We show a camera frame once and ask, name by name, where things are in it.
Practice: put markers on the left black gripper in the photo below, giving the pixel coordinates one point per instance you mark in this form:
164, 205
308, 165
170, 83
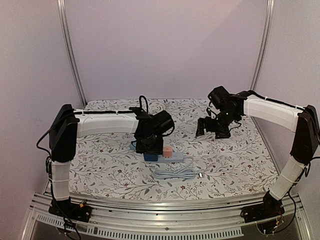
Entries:
159, 149

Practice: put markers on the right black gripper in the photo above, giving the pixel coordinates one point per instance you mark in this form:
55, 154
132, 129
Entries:
213, 127

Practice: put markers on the dark blue cube socket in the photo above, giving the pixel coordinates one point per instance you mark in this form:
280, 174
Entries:
148, 157

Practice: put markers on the light blue charger plug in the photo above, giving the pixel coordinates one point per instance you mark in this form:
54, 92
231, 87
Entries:
133, 146

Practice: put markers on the pink charger plug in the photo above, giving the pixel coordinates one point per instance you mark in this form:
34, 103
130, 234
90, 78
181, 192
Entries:
167, 152

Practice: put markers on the grey power strip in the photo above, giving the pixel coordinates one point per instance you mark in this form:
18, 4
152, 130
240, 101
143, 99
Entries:
177, 157

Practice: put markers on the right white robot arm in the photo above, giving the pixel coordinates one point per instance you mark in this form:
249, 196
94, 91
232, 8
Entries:
302, 121

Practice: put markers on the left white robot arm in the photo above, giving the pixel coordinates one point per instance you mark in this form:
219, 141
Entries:
69, 125

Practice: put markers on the floral table mat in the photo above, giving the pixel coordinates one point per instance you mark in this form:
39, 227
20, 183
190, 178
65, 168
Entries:
105, 166

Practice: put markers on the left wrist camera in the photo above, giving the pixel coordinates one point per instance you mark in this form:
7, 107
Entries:
163, 122

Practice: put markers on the aluminium front rail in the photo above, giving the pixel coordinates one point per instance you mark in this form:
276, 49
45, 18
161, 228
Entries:
205, 219

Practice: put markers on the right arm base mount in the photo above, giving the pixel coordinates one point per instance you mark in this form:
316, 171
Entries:
269, 208

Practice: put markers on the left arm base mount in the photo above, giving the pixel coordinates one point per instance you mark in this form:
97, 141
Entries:
69, 210

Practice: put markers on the right aluminium frame post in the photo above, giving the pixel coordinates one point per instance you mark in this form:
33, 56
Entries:
270, 5

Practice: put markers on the aluminium frame post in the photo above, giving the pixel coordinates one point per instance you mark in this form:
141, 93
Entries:
270, 5
61, 7

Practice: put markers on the left aluminium frame post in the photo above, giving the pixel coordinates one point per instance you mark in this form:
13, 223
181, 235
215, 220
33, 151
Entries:
61, 7

